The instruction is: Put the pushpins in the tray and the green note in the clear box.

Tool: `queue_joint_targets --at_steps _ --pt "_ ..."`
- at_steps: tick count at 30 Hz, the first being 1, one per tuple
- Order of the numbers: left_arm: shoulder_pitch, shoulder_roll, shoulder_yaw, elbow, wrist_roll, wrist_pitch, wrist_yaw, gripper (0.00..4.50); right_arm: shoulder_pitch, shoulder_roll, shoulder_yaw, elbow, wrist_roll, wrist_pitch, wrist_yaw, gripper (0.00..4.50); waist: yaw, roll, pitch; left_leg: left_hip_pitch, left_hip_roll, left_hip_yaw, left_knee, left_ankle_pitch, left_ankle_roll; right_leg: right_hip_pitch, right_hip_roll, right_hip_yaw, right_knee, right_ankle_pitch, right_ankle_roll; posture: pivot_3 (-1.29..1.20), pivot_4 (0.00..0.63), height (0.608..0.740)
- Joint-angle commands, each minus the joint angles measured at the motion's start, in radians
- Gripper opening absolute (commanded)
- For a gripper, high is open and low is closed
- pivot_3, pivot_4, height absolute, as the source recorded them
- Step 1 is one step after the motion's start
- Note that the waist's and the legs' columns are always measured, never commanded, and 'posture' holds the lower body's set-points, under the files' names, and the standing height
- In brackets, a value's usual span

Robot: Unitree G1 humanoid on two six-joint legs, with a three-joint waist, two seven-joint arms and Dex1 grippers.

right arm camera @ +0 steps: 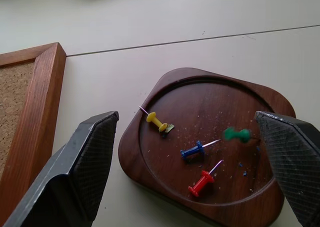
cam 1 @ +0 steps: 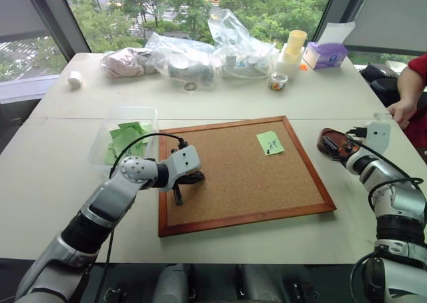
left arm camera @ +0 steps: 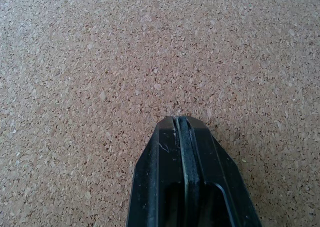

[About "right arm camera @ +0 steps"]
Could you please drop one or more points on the green pushpin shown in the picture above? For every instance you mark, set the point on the green pushpin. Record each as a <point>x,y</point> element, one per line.
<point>236,135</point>

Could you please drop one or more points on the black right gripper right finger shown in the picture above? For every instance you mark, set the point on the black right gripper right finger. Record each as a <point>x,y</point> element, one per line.
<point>287,152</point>

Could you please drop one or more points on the dark wooden tray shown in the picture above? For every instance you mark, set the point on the dark wooden tray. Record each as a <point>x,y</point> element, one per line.
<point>207,147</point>

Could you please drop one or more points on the blue pushpin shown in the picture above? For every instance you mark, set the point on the blue pushpin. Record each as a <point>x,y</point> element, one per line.
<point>192,152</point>

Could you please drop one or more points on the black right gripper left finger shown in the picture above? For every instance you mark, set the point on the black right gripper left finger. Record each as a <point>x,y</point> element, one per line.
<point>75,167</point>

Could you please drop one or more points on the red pushpin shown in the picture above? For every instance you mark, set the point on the red pushpin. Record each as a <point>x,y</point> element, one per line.
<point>201,183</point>

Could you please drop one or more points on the wood-framed cork board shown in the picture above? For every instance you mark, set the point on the wood-framed cork board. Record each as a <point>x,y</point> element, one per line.
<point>27,107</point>

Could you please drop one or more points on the yellow pushpin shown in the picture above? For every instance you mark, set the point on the yellow pushpin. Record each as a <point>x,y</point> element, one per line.
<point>157,122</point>

